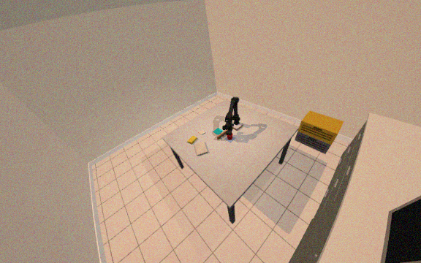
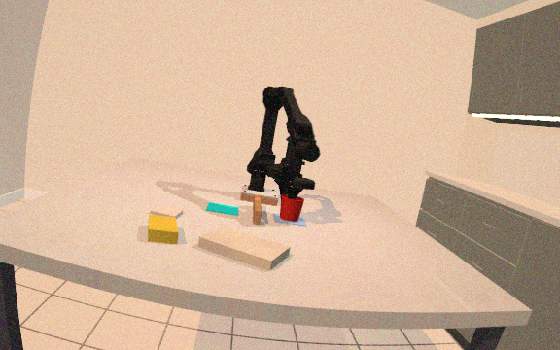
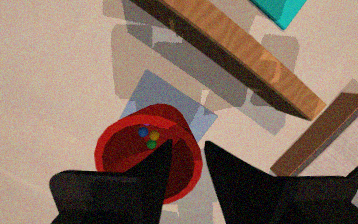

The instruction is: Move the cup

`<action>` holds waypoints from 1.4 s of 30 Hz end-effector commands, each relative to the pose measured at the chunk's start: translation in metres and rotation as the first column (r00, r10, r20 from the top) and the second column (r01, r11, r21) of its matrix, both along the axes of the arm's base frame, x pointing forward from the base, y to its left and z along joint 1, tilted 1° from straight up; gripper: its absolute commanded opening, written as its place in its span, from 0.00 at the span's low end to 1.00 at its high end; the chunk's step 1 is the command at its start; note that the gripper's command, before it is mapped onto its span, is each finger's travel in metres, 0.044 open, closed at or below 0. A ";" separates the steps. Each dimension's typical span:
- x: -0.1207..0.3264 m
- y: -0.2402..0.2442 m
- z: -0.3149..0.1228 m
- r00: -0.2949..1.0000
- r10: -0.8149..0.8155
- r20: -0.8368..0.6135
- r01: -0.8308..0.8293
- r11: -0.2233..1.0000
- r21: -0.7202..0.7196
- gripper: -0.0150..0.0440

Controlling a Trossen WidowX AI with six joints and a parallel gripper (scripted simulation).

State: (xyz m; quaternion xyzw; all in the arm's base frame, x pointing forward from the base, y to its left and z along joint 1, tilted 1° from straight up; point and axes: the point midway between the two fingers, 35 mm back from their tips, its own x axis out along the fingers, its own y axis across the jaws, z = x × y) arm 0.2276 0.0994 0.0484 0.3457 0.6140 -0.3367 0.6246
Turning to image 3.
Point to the brown flat bar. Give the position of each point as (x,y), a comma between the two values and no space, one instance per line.
(214,34)

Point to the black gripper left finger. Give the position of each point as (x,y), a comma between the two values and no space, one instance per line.
(139,191)

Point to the blue marble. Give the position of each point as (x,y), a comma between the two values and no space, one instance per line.
(143,132)

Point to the yellow marble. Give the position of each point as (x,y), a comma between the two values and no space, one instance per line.
(154,135)

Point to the green marble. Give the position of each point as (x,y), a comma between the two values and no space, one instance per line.
(151,144)

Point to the red cup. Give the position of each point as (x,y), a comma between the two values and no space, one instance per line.
(120,147)

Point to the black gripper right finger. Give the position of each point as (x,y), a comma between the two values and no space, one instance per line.
(248,195)

